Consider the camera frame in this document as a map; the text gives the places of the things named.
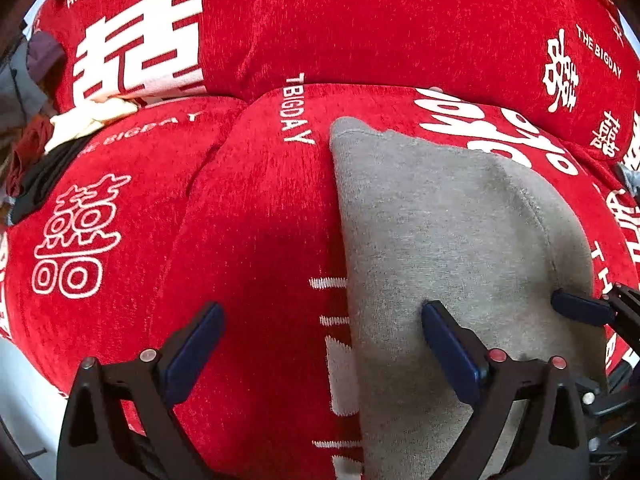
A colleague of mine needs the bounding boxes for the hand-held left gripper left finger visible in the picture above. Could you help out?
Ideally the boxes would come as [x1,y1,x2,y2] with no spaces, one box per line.
[56,301,227,480]

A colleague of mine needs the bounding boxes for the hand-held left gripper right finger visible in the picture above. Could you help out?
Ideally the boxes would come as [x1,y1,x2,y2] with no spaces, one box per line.
[421,300,592,480]

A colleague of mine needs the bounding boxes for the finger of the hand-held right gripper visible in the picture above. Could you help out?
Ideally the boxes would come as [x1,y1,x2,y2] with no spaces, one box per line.
[551,282,640,356]
[575,360,640,480]

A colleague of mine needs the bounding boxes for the grey small garment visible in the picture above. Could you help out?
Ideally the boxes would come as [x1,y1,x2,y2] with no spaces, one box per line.
[330,117,609,480]

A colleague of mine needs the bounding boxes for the blue-grey cloth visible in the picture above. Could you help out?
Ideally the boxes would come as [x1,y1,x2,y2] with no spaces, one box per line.
[617,162,640,189]

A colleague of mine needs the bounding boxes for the red printed sofa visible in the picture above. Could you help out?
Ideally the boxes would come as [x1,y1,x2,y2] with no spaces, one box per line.
[0,0,640,480]

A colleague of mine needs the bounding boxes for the black cloth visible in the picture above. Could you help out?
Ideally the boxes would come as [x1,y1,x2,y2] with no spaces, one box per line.
[7,135,92,227]

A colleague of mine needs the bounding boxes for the cream cloth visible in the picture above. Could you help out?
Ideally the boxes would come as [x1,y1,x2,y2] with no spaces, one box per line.
[45,96,142,155]

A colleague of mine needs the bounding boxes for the dark red cloth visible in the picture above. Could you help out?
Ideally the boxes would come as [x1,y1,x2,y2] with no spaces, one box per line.
[6,115,55,197]

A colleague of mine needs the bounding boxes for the grey cloth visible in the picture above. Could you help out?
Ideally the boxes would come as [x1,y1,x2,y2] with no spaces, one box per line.
[0,40,47,133]

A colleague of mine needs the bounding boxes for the purple cloth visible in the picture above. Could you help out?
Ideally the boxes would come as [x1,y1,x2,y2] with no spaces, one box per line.
[27,30,67,82]

